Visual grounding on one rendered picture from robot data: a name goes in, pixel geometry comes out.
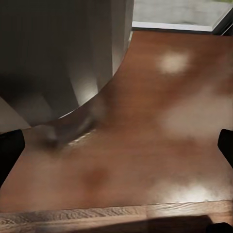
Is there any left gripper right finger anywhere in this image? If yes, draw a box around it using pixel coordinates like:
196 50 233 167
217 129 233 168

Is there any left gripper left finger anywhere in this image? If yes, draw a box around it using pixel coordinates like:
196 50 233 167
0 129 25 187

